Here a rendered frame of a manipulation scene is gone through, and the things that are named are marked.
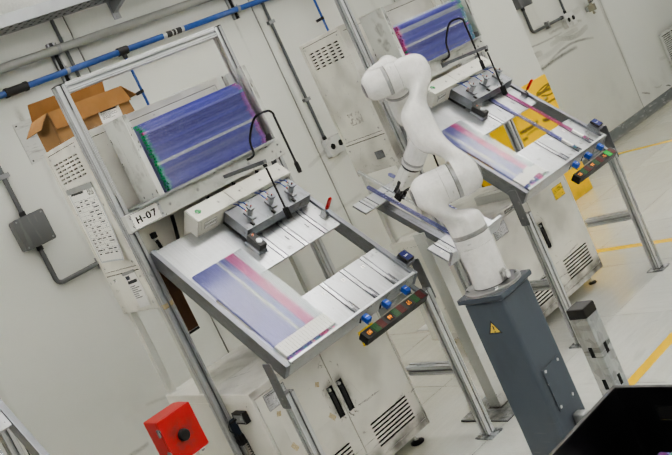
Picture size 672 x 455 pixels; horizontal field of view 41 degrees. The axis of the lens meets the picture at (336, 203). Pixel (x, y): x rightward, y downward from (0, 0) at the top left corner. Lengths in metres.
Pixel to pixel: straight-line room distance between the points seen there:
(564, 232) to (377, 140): 1.04
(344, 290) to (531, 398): 0.79
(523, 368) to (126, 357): 2.54
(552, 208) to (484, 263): 1.74
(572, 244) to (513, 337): 1.81
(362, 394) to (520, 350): 0.91
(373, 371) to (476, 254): 0.97
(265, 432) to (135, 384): 1.67
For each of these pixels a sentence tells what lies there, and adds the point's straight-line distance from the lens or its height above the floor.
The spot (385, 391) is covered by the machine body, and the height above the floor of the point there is 0.29.
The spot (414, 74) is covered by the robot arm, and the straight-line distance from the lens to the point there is 2.93.
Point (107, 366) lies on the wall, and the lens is 4.89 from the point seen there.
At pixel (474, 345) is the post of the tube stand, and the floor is 0.29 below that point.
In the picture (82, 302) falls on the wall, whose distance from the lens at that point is 4.85.
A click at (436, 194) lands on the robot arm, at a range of 2.83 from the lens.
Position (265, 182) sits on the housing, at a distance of 3.61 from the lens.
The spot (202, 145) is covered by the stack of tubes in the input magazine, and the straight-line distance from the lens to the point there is 3.52.
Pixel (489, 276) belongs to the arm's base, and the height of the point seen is 0.75.
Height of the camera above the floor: 1.53
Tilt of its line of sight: 7 degrees down
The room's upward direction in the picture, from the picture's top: 25 degrees counter-clockwise
